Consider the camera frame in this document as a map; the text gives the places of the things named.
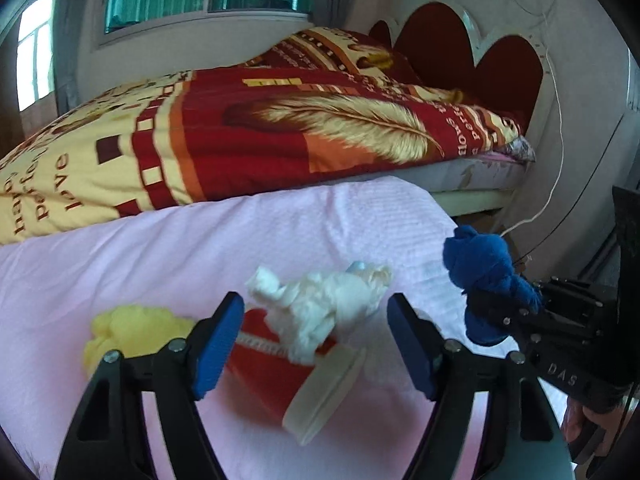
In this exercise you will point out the pale yellow cloth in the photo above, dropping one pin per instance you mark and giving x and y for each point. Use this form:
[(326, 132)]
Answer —
[(130, 330)]

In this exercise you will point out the red paper cup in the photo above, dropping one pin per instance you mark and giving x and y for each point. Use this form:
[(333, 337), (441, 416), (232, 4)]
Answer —
[(270, 380)]

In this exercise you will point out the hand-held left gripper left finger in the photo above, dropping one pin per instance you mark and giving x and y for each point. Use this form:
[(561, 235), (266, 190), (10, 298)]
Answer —
[(217, 350)]

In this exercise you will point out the person's right hand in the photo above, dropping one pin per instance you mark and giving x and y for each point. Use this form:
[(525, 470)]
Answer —
[(610, 430)]

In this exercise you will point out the narrow bright window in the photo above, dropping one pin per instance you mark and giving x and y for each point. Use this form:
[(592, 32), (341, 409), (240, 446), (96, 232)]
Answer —
[(35, 45)]

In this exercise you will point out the bed with grey sheet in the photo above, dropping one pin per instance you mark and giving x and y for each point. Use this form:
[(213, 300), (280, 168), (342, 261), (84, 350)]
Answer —
[(480, 175)]

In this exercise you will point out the blue cloth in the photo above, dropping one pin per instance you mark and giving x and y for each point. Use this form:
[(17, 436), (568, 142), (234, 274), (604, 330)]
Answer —
[(480, 255)]

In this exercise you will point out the pale pink tablecloth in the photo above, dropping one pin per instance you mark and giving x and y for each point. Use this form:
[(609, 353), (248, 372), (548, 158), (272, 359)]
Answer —
[(150, 260)]

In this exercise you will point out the red and white headboard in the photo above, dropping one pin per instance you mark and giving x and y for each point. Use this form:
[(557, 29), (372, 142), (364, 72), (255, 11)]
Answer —
[(435, 40)]

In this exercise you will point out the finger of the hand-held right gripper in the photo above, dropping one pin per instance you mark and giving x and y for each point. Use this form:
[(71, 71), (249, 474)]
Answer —
[(505, 321)]

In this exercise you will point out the red and yellow printed blanket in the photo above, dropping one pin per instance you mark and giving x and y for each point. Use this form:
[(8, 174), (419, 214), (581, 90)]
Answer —
[(200, 135)]

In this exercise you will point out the white tissue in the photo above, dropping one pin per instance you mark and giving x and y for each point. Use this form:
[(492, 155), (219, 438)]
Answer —
[(310, 305)]

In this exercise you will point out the grey floral cloth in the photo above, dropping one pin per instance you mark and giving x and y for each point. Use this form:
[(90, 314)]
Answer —
[(520, 150)]

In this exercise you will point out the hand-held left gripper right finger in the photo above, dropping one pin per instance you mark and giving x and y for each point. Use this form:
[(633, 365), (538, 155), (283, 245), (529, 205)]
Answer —
[(410, 345)]

